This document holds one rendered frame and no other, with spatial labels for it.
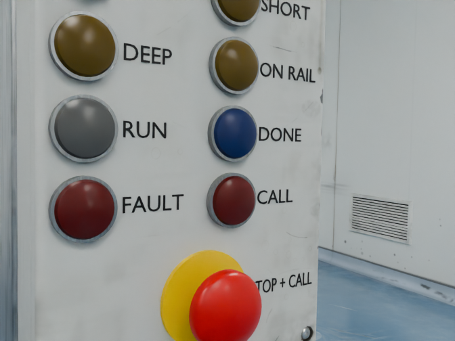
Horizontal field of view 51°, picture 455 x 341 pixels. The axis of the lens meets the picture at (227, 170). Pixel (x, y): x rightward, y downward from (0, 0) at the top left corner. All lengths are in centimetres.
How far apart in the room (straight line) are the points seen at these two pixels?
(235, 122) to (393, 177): 339
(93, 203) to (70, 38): 7
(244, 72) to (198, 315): 13
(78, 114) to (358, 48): 379
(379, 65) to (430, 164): 85
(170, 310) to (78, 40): 14
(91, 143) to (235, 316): 11
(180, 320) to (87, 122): 11
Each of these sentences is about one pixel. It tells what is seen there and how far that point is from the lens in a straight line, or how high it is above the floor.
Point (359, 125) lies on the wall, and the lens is 387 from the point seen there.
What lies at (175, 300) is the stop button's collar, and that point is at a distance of 25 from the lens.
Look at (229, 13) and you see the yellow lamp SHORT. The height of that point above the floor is 104.
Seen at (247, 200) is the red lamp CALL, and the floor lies 94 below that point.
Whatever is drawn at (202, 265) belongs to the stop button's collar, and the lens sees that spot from 25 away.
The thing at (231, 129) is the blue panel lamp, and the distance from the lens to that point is 25.
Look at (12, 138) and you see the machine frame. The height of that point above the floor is 97.
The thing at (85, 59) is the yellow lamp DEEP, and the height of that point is 100.
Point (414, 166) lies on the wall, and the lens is 351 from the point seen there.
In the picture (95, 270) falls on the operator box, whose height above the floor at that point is 91.
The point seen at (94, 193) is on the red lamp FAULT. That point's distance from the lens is 22.
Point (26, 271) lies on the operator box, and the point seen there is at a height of 91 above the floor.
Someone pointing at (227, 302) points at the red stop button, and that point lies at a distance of 24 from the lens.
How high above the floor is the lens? 97
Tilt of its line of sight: 3 degrees down
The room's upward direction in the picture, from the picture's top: 1 degrees clockwise
